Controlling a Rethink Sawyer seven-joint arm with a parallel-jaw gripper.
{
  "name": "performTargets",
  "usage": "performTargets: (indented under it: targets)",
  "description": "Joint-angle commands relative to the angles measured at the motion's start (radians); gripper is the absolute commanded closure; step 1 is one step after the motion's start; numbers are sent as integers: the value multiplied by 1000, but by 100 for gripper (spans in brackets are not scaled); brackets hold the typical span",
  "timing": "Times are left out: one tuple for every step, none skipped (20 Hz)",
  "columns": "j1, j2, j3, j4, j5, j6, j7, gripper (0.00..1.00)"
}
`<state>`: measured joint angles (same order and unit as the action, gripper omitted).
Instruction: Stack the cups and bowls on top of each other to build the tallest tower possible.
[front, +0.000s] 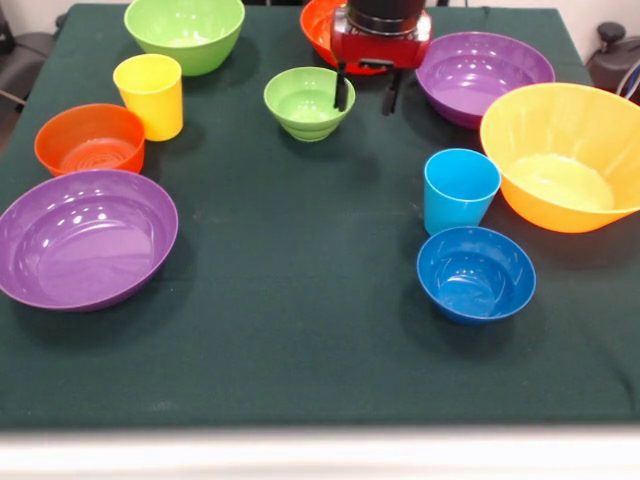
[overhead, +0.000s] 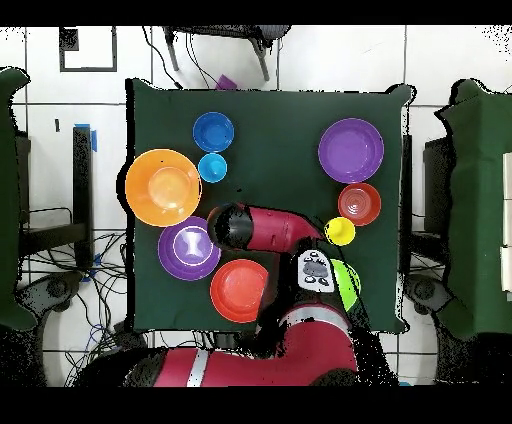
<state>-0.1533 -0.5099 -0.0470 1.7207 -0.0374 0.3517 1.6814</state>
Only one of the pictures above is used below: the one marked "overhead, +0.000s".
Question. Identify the grey chair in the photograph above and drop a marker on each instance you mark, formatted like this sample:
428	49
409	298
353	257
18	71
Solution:
276	32

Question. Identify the white box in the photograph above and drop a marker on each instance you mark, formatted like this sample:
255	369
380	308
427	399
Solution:
508	180

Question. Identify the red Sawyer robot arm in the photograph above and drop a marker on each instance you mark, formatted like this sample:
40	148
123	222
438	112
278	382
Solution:
276	228

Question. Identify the dark grey stand base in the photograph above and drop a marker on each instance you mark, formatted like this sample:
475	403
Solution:
52	288
424	290

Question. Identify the dark green tablecloth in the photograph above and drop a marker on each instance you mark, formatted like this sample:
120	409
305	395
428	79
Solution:
280	160

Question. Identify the large green plastic bowl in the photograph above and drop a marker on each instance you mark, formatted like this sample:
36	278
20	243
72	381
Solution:
346	284

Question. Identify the blue plastic bowl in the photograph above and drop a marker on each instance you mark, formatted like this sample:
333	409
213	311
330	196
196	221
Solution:
213	132

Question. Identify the black stand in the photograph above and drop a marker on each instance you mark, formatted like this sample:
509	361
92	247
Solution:
438	180
82	180

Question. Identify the purple plastic bowl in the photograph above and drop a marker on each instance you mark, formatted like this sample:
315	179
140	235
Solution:
172	256
351	150

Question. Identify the small red plastic bowl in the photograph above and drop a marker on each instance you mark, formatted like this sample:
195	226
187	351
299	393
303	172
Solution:
359	204

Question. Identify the small purple object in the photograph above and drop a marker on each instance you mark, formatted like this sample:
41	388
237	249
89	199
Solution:
226	82

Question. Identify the large red plastic bowl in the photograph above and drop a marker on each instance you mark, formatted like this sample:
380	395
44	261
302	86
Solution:
236	290

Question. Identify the green-clothed side table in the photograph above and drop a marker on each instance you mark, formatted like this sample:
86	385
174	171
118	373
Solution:
480	200
8	200

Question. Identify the black power adapter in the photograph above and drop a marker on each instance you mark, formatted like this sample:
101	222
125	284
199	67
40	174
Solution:
128	336

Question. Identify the light blue plastic cup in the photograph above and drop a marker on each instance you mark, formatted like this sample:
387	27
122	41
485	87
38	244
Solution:
212	168

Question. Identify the yellow plastic cup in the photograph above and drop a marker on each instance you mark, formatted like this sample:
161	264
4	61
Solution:
340	231

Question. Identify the large orange plastic bowl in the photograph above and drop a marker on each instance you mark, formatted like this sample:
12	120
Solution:
160	184

